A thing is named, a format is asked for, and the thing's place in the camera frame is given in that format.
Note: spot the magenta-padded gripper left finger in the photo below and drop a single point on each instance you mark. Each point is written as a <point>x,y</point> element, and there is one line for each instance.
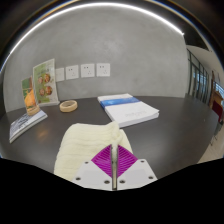
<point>96,175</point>

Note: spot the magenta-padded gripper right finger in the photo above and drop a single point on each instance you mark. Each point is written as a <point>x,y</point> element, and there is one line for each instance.
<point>133,173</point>

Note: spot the cream towel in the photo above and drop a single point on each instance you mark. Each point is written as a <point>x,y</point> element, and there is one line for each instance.
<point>83,146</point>

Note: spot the white book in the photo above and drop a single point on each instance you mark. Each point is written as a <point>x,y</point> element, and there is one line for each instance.
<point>133,113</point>

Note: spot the blue and white booklet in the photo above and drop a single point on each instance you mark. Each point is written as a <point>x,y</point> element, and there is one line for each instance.
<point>116,99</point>

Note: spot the grey cover magazine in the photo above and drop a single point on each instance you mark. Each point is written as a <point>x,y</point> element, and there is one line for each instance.
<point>25,125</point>

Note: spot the gold card on wooden stand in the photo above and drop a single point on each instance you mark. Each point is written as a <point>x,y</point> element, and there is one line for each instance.
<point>30,96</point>

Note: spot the green and white sign stand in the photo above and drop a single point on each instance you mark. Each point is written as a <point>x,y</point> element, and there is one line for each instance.
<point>45,83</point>

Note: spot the black-framed glass partition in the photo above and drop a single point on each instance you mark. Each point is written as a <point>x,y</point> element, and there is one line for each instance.
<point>200,78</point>

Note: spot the curved ceiling light strip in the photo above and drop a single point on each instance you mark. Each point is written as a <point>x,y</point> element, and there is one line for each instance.
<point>100,4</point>

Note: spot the white wall socket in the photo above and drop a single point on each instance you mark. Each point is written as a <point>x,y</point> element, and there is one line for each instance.
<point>87,70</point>
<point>103,69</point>
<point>72,72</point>
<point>60,74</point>

